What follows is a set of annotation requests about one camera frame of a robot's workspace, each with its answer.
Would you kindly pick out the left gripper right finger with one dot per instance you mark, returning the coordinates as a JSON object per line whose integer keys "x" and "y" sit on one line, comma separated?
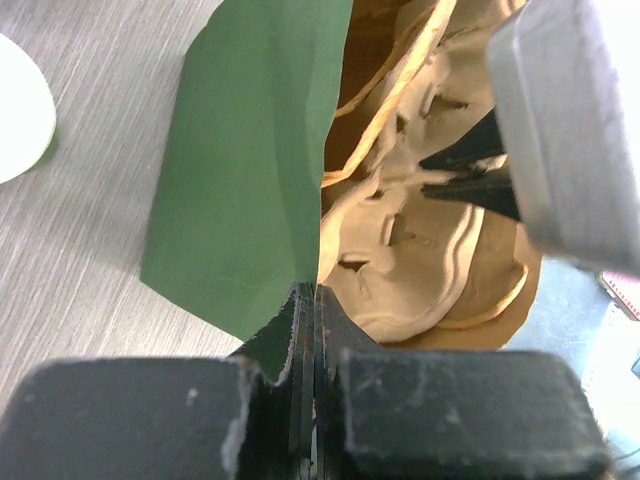
{"x": 393, "y": 414}

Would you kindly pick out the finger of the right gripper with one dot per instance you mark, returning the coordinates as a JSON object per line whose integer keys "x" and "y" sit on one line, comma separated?
{"x": 482, "y": 141}
{"x": 491, "y": 190}

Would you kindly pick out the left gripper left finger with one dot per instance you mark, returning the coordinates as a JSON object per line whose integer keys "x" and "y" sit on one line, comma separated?
{"x": 244, "y": 416}

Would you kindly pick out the green paper bag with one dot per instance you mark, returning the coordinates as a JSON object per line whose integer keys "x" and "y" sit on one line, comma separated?
{"x": 236, "y": 218}

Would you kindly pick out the green paper cup stack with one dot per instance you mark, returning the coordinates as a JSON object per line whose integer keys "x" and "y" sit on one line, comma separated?
{"x": 28, "y": 112}

